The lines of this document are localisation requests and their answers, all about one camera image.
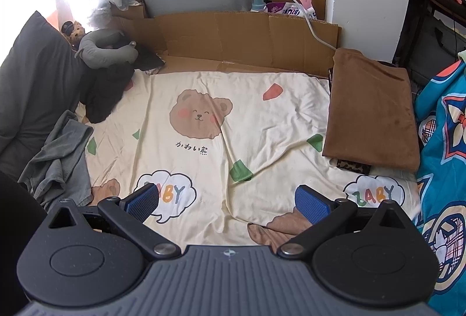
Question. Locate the grey neck pillow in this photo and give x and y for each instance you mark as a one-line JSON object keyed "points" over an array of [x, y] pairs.
{"points": [[91, 54]]}

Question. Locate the white plastic bag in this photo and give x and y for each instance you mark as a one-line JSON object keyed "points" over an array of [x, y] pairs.
{"points": [[102, 10]]}

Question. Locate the grey bag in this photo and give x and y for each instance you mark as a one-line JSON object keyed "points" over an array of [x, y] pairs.
{"points": [[433, 39]]}

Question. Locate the bottle with teal cap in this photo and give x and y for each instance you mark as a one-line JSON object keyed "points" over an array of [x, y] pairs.
{"points": [[257, 5]]}

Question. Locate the teal cartoon print blanket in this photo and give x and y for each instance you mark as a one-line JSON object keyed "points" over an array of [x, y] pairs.
{"points": [[447, 156]]}

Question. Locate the dark grey pillow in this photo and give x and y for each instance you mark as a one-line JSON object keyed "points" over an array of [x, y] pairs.
{"points": [[36, 83]]}

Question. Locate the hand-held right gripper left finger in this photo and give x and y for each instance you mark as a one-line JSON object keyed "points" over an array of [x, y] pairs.
{"points": [[140, 201]]}

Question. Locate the small teddy bear toy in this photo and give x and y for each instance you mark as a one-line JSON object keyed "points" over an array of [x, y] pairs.
{"points": [[76, 33]]}

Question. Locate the grey t-shirt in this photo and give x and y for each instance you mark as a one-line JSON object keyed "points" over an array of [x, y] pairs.
{"points": [[54, 163]]}

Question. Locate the black cloth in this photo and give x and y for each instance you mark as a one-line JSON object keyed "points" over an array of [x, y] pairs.
{"points": [[105, 94]]}

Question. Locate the leopard print cloth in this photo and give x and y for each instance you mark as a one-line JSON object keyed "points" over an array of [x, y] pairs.
{"points": [[353, 167]]}

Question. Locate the cream bear print bed sheet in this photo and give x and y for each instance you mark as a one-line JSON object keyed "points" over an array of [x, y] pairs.
{"points": [[255, 127]]}

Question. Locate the purple and white refill pouch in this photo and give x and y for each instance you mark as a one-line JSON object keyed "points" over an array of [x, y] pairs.
{"points": [[282, 8]]}

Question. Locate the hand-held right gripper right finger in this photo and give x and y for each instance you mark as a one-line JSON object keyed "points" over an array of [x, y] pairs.
{"points": [[313, 205]]}

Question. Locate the brown t-shirt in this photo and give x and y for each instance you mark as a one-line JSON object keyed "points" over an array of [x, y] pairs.
{"points": [[371, 112]]}

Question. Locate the flattened cardboard sheet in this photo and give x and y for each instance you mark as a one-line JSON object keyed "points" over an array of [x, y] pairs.
{"points": [[236, 36]]}

